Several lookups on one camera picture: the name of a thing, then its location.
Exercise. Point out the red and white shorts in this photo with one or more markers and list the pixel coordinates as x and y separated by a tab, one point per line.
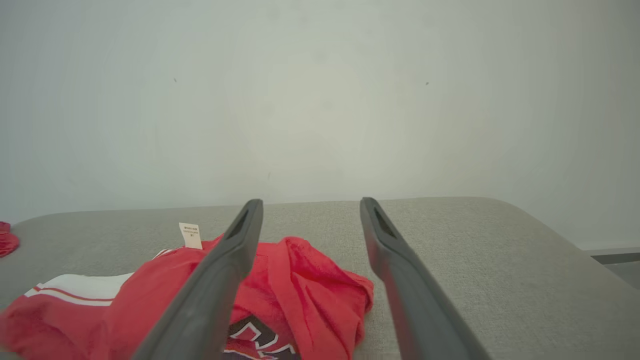
7	242

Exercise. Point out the red and white basketball jersey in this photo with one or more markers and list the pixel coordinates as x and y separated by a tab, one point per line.
310	290

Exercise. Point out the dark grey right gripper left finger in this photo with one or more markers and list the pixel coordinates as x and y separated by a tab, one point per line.
215	300

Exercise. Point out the dark baseboard strip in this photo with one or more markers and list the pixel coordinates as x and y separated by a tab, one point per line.
617	257

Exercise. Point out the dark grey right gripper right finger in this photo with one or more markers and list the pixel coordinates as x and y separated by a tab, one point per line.
425	310

